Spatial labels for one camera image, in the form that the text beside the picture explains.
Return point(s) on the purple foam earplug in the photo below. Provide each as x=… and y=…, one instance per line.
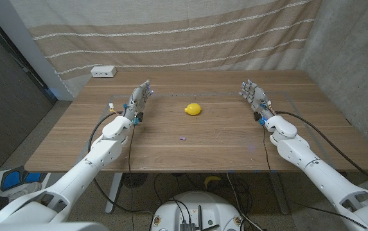
x=182, y=138

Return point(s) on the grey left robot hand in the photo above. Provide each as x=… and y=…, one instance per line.
x=135, y=102

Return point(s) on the yellow lemon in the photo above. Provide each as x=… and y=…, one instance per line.
x=193, y=109

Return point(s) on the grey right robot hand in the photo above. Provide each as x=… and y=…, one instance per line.
x=257, y=96

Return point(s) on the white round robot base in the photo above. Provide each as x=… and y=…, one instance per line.
x=199, y=205

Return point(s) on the beige striped backdrop cloth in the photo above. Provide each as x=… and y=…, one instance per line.
x=171, y=32

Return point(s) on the black round fan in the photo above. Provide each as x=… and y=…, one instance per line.
x=134, y=179

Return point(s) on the grey table leg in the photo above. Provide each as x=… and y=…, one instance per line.
x=280, y=192

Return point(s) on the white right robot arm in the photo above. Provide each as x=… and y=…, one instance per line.
x=318, y=173

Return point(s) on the dark perforated wall panel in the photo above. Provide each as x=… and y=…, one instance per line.
x=4, y=106

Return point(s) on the white table leg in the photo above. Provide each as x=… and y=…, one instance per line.
x=113, y=192

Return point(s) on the white power strip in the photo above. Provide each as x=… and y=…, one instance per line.
x=103, y=71

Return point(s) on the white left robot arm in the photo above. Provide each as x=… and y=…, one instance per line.
x=84, y=170

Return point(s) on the yellow banana-shaped item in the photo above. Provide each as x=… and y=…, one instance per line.
x=212, y=179

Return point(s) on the white and blue shoe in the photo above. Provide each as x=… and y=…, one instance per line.
x=13, y=179

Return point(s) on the white robot torso edge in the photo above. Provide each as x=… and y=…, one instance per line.
x=42, y=227

